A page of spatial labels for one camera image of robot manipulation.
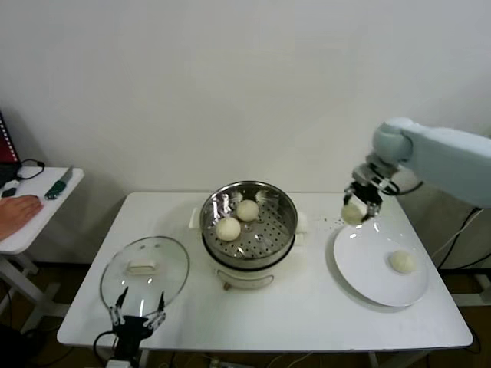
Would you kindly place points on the white round plate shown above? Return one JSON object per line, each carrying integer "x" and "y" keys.
{"x": 364, "y": 264}

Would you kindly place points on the small black gadget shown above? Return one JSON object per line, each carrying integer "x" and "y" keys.
{"x": 9, "y": 192}

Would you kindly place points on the round glass pot lid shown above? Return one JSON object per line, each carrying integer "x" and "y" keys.
{"x": 176, "y": 264}

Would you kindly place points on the white steamed baozi bun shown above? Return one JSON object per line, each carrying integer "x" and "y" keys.
{"x": 353, "y": 214}
{"x": 401, "y": 261}
{"x": 247, "y": 210}
{"x": 228, "y": 229}

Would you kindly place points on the person's bare hand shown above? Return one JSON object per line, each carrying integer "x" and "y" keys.
{"x": 19, "y": 214}

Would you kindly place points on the perforated steel steamer basket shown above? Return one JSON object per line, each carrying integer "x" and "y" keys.
{"x": 272, "y": 234}

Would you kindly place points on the white side table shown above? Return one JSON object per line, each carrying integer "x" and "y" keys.
{"x": 57, "y": 214}

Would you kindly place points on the white stand base frame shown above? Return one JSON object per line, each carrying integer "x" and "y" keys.
{"x": 470, "y": 298}

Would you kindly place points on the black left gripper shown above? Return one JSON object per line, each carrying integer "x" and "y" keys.
{"x": 128, "y": 337}

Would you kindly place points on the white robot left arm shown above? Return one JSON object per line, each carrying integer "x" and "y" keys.
{"x": 119, "y": 364}

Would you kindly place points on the white power strip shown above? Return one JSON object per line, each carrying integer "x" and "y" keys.
{"x": 215, "y": 361}

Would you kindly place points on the scattered dark crumbs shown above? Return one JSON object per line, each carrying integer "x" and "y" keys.
{"x": 333, "y": 221}

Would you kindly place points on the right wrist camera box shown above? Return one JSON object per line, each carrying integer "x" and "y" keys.
{"x": 374, "y": 174}

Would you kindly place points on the laptop with red screen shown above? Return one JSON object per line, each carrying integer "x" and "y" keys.
{"x": 4, "y": 149}

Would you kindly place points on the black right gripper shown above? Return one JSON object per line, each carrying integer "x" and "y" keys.
{"x": 366, "y": 194}

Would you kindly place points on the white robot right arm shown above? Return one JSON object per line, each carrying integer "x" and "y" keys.
{"x": 441, "y": 161}

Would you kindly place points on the white electric cooker pot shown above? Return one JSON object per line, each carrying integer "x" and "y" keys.
{"x": 245, "y": 278}

